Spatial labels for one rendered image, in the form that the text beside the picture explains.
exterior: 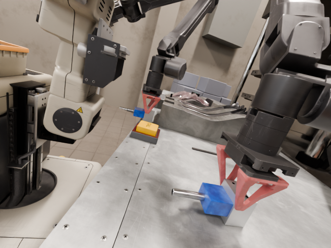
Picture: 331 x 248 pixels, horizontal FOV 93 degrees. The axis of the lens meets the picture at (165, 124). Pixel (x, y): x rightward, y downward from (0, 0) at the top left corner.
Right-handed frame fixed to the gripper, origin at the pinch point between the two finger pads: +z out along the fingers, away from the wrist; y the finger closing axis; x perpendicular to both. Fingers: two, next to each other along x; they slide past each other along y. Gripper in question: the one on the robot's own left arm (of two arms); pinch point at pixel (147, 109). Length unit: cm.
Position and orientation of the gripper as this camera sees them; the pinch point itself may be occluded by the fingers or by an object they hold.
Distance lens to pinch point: 62.5
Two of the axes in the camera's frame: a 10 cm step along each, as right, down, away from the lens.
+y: -1.7, -3.5, 9.2
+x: -9.4, -2.1, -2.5
